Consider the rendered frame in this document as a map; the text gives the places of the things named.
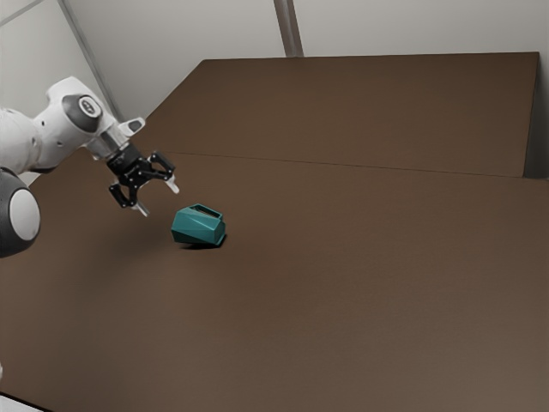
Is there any teal faceted mug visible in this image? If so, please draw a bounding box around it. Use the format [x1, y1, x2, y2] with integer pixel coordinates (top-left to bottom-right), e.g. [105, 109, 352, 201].
[171, 203, 227, 248]

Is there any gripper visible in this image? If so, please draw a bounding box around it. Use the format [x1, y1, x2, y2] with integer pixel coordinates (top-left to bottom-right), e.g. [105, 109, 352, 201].
[106, 145, 180, 218]

